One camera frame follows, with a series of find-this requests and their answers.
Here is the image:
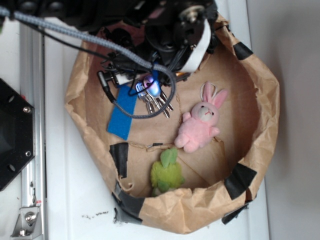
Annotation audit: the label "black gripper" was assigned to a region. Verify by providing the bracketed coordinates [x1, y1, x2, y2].
[96, 4, 218, 73]

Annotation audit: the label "silver keys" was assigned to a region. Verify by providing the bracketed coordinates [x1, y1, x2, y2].
[134, 74, 168, 115]

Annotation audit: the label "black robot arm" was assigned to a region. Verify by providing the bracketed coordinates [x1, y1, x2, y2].
[0, 0, 218, 81]

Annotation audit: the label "pink plush bunny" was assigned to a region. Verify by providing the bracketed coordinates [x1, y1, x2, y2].
[174, 82, 228, 153]

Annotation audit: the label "blue felt rectangle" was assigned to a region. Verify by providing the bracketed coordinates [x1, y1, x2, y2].
[107, 85, 137, 140]

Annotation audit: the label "green plush toy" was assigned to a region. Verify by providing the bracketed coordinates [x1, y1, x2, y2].
[150, 147, 185, 197]

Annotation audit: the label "brown paper bag bin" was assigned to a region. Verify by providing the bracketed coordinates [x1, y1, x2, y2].
[65, 16, 280, 234]

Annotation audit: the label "grey braided cable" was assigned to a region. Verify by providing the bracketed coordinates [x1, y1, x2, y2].
[0, 6, 177, 120]

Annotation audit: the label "aluminium extrusion rail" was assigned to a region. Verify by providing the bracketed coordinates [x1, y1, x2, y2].
[19, 24, 48, 240]

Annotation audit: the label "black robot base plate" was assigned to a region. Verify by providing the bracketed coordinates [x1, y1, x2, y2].
[0, 79, 35, 191]

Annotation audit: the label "metal corner bracket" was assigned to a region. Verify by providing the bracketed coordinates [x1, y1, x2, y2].
[10, 206, 42, 240]

